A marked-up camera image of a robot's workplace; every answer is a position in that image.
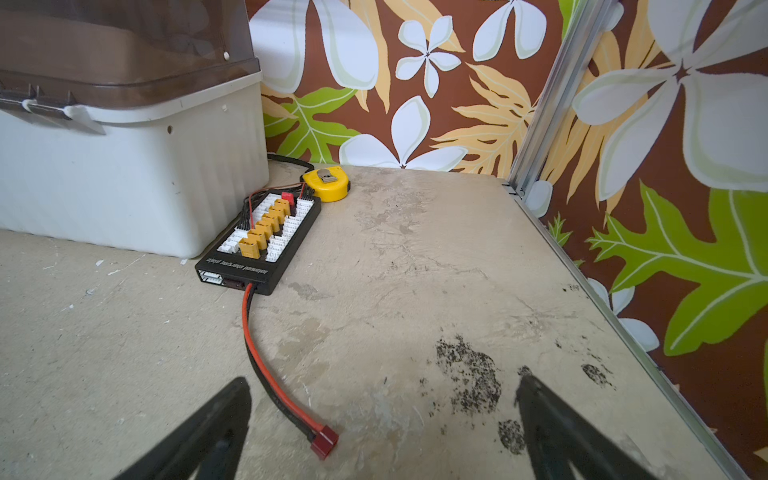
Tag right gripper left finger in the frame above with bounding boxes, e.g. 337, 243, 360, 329
117, 377, 252, 479

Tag brown lid storage box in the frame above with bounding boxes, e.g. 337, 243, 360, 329
1, 1, 269, 258

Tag black battery holder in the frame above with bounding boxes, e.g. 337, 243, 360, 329
195, 185, 321, 296

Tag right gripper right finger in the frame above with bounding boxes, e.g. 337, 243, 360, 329
516, 375, 653, 479

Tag red cable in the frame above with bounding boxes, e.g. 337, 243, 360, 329
241, 283, 341, 461

